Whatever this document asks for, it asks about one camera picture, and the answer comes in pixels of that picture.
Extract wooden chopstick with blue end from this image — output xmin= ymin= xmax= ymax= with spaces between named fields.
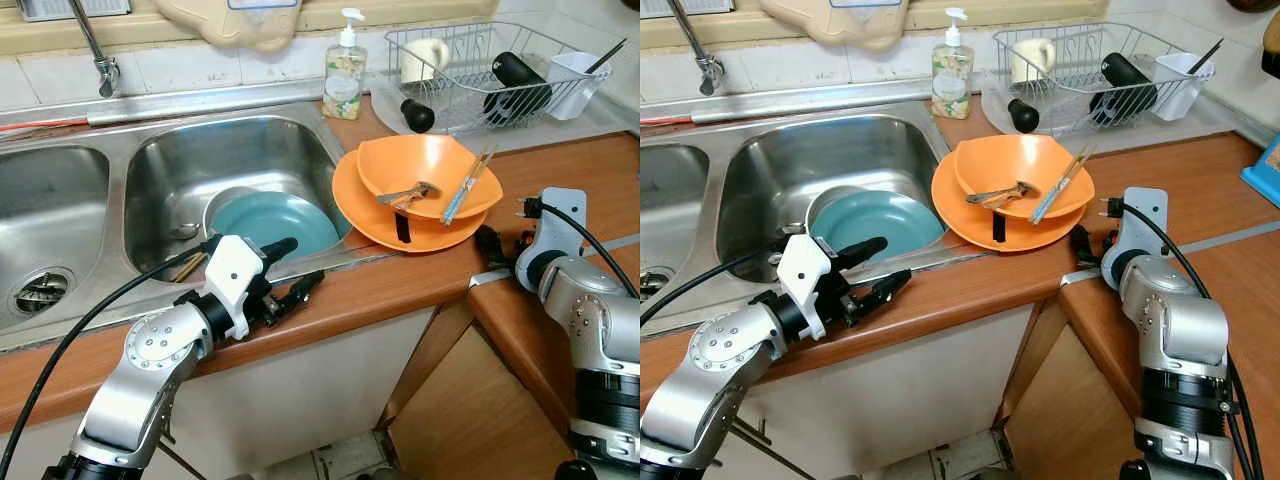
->
xmin=1030 ymin=150 xmax=1089 ymax=226
xmin=441 ymin=150 xmax=491 ymax=227
xmin=1040 ymin=143 xmax=1098 ymax=221
xmin=450 ymin=143 xmax=499 ymax=223

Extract teal plate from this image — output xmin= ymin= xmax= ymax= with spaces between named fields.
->
xmin=808 ymin=188 xmax=946 ymax=263
xmin=208 ymin=190 xmax=343 ymax=261

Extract brown wooden chopsticks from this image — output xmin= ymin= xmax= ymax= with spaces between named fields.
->
xmin=170 ymin=250 xmax=211 ymax=285

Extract orange plate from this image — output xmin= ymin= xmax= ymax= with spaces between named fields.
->
xmin=931 ymin=148 xmax=1086 ymax=253
xmin=332 ymin=146 xmax=493 ymax=254

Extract orange bowl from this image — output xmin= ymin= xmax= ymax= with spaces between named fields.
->
xmin=953 ymin=134 xmax=1096 ymax=221
xmin=357 ymin=134 xmax=504 ymax=222

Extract stainless steel double sink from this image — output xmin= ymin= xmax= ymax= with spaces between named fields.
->
xmin=640 ymin=100 xmax=1001 ymax=336
xmin=0 ymin=100 xmax=406 ymax=353

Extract clear plastic drain tray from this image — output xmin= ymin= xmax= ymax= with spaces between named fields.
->
xmin=368 ymin=80 xmax=641 ymax=153
xmin=980 ymin=85 xmax=1241 ymax=151

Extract brown wooden cabinet door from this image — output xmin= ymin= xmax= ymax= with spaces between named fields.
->
xmin=385 ymin=300 xmax=573 ymax=480
xmin=1000 ymin=300 xmax=1146 ymax=480

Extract black flask bottle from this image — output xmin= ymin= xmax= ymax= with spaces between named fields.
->
xmin=483 ymin=52 xmax=554 ymax=127
xmin=1088 ymin=52 xmax=1159 ymax=127

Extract clear soap pump bottle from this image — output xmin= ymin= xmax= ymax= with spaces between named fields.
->
xmin=322 ymin=8 xmax=369 ymax=121
xmin=931 ymin=8 xmax=975 ymax=121

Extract white utensil holder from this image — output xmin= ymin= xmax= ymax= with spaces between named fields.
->
xmin=546 ymin=52 xmax=612 ymax=122
xmin=1150 ymin=52 xmax=1216 ymax=123

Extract cream mug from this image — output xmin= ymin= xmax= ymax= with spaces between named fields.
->
xmin=1010 ymin=38 xmax=1057 ymax=85
xmin=400 ymin=38 xmax=452 ymax=85

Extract blue flat object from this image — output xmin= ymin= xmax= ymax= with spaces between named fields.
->
xmin=1240 ymin=133 xmax=1280 ymax=211

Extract metal faucet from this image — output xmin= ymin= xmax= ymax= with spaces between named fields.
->
xmin=68 ymin=0 xmax=122 ymax=99
xmin=668 ymin=0 xmax=726 ymax=97

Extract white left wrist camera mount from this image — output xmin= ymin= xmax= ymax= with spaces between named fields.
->
xmin=203 ymin=236 xmax=267 ymax=341
xmin=777 ymin=233 xmax=834 ymax=339

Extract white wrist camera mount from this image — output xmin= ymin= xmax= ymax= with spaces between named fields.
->
xmin=515 ymin=188 xmax=589 ymax=283
xmin=777 ymin=233 xmax=834 ymax=339
xmin=1103 ymin=187 xmax=1169 ymax=286
xmin=203 ymin=236 xmax=267 ymax=341

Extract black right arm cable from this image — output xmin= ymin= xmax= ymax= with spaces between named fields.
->
xmin=1099 ymin=196 xmax=1267 ymax=480
xmin=516 ymin=197 xmax=641 ymax=301

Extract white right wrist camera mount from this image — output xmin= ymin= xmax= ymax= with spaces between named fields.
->
xmin=1103 ymin=187 xmax=1169 ymax=286
xmin=515 ymin=188 xmax=589 ymax=283

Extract white wire dish rack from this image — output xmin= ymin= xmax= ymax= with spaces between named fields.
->
xmin=384 ymin=22 xmax=613 ymax=137
xmin=992 ymin=24 xmax=1216 ymax=139

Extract dark utensil handle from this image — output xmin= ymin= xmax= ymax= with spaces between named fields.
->
xmin=1187 ymin=38 xmax=1225 ymax=77
xmin=585 ymin=38 xmax=629 ymax=77

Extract wooden window frame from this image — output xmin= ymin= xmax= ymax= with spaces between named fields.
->
xmin=0 ymin=0 xmax=501 ymax=57
xmin=640 ymin=0 xmax=1109 ymax=51

